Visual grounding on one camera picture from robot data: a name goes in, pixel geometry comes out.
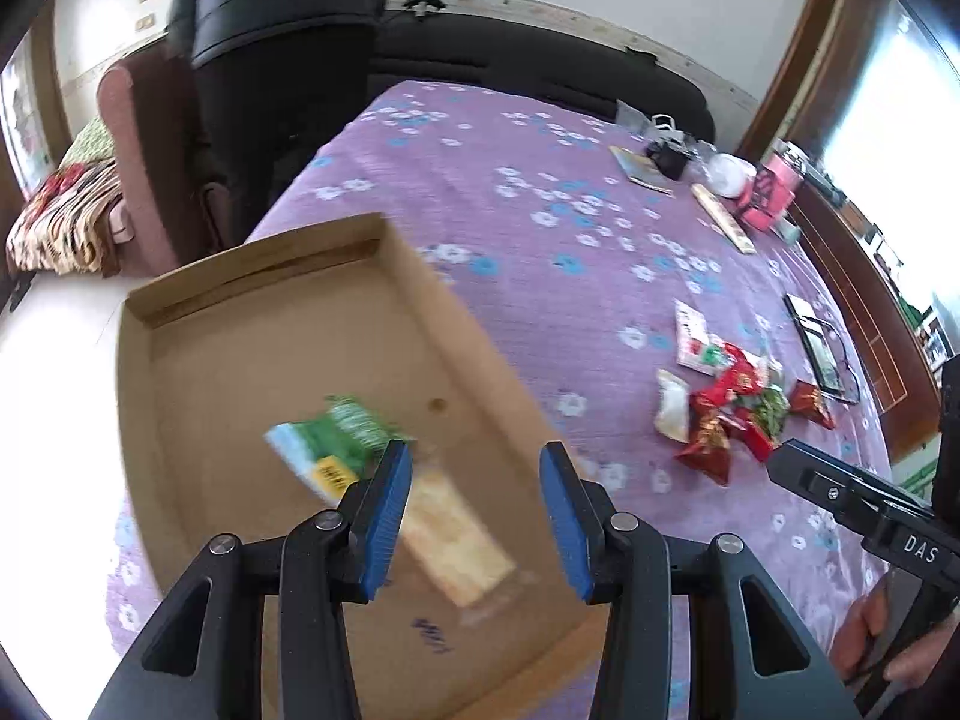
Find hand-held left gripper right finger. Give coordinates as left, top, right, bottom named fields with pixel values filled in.
left=538, top=441, right=863, bottom=720

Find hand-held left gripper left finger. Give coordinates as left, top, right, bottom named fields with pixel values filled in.
left=86, top=439, right=413, bottom=720

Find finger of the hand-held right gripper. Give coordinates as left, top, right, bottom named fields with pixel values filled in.
left=766, top=439, right=938, bottom=542

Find green pea snack packet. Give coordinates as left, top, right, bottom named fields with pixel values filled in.
left=265, top=394, right=413, bottom=507

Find pile of mixed snack packets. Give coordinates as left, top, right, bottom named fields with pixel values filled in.
left=654, top=298, right=835, bottom=488

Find brown cardboard box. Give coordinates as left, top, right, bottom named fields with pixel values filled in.
left=116, top=214, right=608, bottom=720

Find person's right hand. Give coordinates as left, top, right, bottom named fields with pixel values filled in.
left=829, top=579, right=955, bottom=691

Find thin framed eyeglasses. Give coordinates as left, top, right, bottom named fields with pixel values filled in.
left=795, top=315, right=863, bottom=406

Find black smartphone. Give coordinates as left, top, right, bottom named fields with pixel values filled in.
left=782, top=294, right=845, bottom=395

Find cream cosmetic tube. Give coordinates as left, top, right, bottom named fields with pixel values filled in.
left=690, top=184, right=757, bottom=254

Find purple floral bedsheet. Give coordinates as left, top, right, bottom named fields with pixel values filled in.
left=105, top=79, right=901, bottom=720

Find pink insulated bottle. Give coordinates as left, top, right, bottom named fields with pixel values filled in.
left=739, top=154, right=807, bottom=231

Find black phone stand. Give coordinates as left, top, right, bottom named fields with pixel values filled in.
left=750, top=165, right=785, bottom=215

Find white round lid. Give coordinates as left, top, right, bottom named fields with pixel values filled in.
left=705, top=154, right=757, bottom=200

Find small black case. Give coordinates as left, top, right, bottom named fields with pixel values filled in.
left=649, top=139, right=695, bottom=181

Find green paper booklet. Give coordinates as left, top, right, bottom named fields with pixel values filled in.
left=609, top=144, right=676, bottom=196

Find wooden framed window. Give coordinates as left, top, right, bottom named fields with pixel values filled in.
left=739, top=0, right=960, bottom=361

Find clear plastic wrapper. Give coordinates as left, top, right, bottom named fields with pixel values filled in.
left=615, top=99, right=653, bottom=137

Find pink armchair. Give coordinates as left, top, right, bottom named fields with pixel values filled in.
left=96, top=45, right=227, bottom=278

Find red floral blanket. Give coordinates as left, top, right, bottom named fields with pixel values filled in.
left=6, top=116, right=125, bottom=276

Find wooden glazed door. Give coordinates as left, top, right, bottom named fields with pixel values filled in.
left=0, top=15, right=62, bottom=196

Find wooden bed frame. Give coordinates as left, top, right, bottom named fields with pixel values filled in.
left=787, top=187, right=942, bottom=462

